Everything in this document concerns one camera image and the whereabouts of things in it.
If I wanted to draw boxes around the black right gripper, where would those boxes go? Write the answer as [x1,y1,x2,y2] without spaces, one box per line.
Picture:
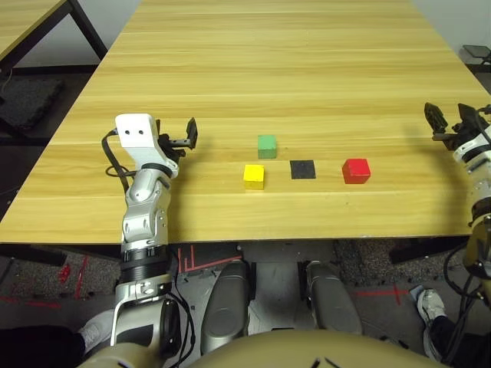
[423,102,491,153]

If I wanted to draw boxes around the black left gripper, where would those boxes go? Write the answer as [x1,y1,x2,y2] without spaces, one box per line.
[154,117,199,164]

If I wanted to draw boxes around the yellow wooden block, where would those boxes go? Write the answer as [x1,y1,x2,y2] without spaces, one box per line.
[243,164,266,191]

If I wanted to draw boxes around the green wooden block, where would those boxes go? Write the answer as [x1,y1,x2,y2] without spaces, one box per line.
[257,134,278,160]

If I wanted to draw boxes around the red wooden block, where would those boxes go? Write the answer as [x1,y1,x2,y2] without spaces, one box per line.
[341,158,372,186]

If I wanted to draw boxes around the black square marker pad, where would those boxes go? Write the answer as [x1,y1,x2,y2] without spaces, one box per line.
[289,159,317,180]

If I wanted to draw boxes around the black foam floor mat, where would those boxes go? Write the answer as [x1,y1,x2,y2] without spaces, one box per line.
[0,78,65,133]

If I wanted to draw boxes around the speckled rubber floor mat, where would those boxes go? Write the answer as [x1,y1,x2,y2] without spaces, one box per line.
[11,253,124,301]
[333,239,396,287]

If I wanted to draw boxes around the grey left robot leg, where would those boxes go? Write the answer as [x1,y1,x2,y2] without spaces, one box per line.
[199,259,256,356]

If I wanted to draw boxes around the grey robot leg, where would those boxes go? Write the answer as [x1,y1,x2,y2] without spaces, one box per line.
[199,259,256,356]
[305,260,364,337]

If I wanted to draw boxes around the wooden side table black legs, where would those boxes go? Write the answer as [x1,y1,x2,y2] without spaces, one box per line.
[0,0,109,74]

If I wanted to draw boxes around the grey white bystander sneaker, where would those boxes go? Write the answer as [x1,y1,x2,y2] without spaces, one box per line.
[78,309,116,356]

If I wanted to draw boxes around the dark bystander trouser leg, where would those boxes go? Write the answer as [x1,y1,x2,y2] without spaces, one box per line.
[0,324,86,368]
[429,316,462,363]

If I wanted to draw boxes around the grey right robot leg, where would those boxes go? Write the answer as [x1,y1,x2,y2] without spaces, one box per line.
[305,260,364,337]

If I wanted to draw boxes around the tan robot torso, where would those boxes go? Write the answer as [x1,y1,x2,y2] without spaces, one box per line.
[76,329,438,368]

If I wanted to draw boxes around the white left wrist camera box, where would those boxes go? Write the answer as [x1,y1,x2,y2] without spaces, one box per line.
[114,113,180,179]

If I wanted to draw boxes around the black left wrist camera cable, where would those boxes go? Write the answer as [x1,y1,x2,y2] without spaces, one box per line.
[101,129,136,189]

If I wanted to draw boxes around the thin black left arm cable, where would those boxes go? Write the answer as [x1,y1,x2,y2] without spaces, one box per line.
[168,268,197,362]

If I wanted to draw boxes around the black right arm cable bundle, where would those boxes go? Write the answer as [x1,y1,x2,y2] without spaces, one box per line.
[443,245,485,365]

